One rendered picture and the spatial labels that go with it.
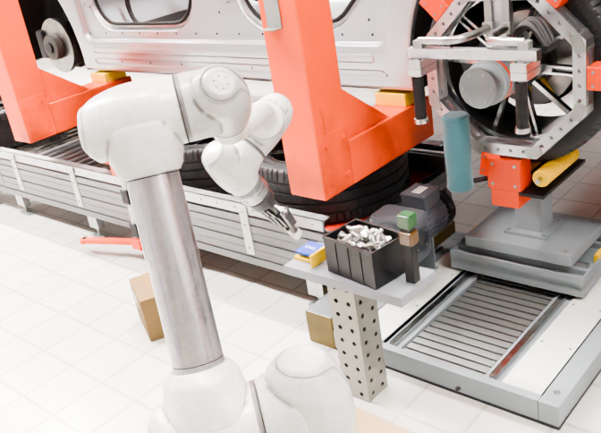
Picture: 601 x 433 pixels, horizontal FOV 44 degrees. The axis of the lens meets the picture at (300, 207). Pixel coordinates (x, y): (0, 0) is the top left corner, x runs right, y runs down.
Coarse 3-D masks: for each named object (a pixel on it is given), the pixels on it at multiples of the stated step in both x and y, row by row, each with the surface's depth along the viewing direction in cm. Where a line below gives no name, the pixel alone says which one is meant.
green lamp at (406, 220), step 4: (404, 212) 195; (408, 212) 194; (412, 212) 194; (396, 216) 194; (400, 216) 193; (404, 216) 192; (408, 216) 192; (412, 216) 193; (416, 216) 194; (400, 220) 194; (404, 220) 193; (408, 220) 192; (412, 220) 193; (416, 220) 195; (400, 224) 194; (404, 224) 193; (408, 224) 192; (412, 224) 194; (416, 224) 195; (400, 228) 195; (404, 228) 194; (408, 228) 193
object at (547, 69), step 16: (464, 16) 243; (480, 16) 256; (528, 16) 229; (464, 32) 253; (528, 32) 231; (448, 64) 252; (464, 64) 260; (544, 64) 232; (560, 64) 229; (448, 80) 254; (480, 112) 258; (496, 112) 261; (512, 112) 264; (480, 128) 254; (496, 128) 252; (512, 128) 253; (544, 128) 247
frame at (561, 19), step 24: (456, 0) 231; (480, 0) 226; (528, 0) 216; (552, 24) 214; (576, 24) 214; (576, 48) 212; (432, 72) 247; (576, 72) 215; (432, 96) 251; (576, 96) 218; (576, 120) 220; (480, 144) 246; (504, 144) 240; (528, 144) 239; (552, 144) 229
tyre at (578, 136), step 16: (576, 0) 215; (592, 0) 213; (576, 16) 217; (592, 16) 214; (592, 32) 216; (592, 112) 225; (576, 128) 231; (592, 128) 227; (560, 144) 236; (576, 144) 233; (544, 160) 243
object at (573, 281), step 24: (600, 240) 264; (456, 264) 276; (480, 264) 269; (504, 264) 262; (528, 264) 261; (552, 264) 255; (576, 264) 251; (600, 264) 254; (552, 288) 253; (576, 288) 246
